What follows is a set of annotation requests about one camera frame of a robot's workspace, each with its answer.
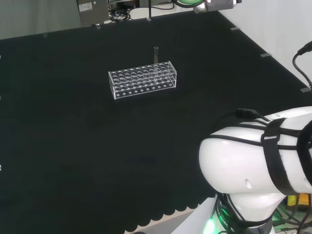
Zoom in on clear glass test tube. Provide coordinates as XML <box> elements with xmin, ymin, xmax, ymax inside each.
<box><xmin>154</xmin><ymin>46</ymin><xmax>160</xmax><ymax>81</ymax></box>

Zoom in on clear plastic test tube rack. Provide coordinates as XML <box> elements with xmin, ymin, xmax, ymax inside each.
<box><xmin>108</xmin><ymin>62</ymin><xmax>177</xmax><ymax>100</ymax></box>

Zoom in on black bench cloth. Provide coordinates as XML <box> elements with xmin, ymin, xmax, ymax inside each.
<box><xmin>0</xmin><ymin>11</ymin><xmax>312</xmax><ymax>234</ymax></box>

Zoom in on grey metal box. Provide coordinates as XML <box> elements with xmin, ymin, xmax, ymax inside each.
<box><xmin>76</xmin><ymin>0</ymin><xmax>109</xmax><ymax>27</ymax></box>

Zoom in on bundle of black cables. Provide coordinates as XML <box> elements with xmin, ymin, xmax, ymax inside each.
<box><xmin>108</xmin><ymin>6</ymin><xmax>132</xmax><ymax>23</ymax></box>

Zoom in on black cable with plug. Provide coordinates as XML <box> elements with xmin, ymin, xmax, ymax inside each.
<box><xmin>292</xmin><ymin>40</ymin><xmax>312</xmax><ymax>89</ymax></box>

